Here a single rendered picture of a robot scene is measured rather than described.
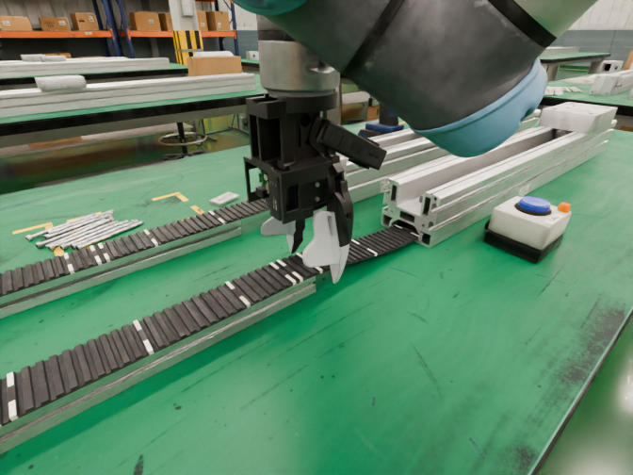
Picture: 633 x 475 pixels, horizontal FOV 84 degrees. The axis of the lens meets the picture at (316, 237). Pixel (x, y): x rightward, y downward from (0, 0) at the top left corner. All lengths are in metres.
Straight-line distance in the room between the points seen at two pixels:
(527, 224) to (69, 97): 1.75
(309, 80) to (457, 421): 0.32
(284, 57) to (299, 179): 0.10
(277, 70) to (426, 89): 0.15
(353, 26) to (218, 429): 0.31
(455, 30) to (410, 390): 0.28
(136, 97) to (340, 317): 1.68
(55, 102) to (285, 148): 1.61
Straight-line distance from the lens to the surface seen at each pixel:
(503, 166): 0.70
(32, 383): 0.39
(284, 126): 0.34
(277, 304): 0.42
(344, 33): 0.23
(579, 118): 1.04
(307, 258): 0.38
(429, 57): 0.23
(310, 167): 0.35
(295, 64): 0.33
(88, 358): 0.39
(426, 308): 0.45
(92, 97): 1.91
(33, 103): 1.88
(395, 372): 0.37
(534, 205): 0.59
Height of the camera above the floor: 1.06
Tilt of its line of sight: 30 degrees down
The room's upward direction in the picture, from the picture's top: straight up
